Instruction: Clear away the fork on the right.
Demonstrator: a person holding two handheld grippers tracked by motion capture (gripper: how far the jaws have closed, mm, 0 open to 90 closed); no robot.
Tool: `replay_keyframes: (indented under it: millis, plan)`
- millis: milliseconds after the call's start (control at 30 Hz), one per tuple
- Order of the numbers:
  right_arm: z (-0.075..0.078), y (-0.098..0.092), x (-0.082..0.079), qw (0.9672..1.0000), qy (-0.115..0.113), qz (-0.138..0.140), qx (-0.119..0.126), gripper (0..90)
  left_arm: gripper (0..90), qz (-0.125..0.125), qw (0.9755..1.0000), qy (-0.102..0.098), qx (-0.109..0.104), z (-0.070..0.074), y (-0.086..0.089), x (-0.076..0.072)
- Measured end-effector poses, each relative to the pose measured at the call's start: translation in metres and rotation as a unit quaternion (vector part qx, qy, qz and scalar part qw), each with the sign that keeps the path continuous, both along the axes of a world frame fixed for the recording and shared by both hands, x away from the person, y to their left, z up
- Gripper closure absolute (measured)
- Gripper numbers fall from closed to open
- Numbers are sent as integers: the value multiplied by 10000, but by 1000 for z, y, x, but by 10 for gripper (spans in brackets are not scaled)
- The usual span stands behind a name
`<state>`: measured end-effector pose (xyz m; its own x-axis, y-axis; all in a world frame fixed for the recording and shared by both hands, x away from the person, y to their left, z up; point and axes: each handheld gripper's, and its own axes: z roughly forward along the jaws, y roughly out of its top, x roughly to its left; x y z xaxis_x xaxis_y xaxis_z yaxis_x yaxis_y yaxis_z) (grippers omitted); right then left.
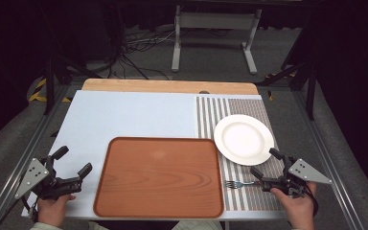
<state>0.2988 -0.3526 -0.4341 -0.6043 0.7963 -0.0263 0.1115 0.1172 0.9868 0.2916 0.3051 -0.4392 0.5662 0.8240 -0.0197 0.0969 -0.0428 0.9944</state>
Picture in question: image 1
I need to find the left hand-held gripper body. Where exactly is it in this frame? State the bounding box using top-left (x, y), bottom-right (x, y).
top-left (13, 155), bottom-right (84, 201)

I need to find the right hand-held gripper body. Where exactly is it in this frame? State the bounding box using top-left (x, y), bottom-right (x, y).
top-left (261, 156), bottom-right (333, 196)

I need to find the silver fork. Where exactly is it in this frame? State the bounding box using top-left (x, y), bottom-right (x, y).
top-left (224, 179), bottom-right (257, 190)

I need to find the person's left hand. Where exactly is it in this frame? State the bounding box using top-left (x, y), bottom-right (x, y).
top-left (36, 194), bottom-right (78, 229)

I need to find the person's right hand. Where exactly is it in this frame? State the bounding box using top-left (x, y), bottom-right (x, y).
top-left (269, 182), bottom-right (317, 230)

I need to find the striped woven placemat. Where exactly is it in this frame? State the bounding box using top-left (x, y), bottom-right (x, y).
top-left (195, 95), bottom-right (286, 213)

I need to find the white round plate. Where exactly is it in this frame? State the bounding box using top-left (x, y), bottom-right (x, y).
top-left (213, 113), bottom-right (275, 167)

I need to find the black tripod stand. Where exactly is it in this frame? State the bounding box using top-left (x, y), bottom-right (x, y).
top-left (254, 54), bottom-right (318, 122)
top-left (43, 52), bottom-right (104, 116)

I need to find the pale blue board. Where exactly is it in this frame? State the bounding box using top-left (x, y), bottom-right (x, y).
top-left (21, 89), bottom-right (289, 222)

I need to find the brown wood-grain tray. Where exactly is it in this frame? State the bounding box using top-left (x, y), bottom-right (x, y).
top-left (93, 136), bottom-right (225, 219)

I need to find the white metal stand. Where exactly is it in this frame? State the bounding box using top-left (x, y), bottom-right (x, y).
top-left (171, 5), bottom-right (264, 76)

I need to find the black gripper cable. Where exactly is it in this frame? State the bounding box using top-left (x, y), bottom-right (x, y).
top-left (302, 183), bottom-right (320, 218)
top-left (0, 195), bottom-right (40, 229)

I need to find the aluminium frame rail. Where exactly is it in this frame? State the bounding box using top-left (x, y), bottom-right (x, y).
top-left (0, 83), bottom-right (75, 230)
top-left (291, 89), bottom-right (365, 230)

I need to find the tangle of floor cables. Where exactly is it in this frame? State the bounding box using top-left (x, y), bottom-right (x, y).
top-left (85, 27), bottom-right (177, 81)

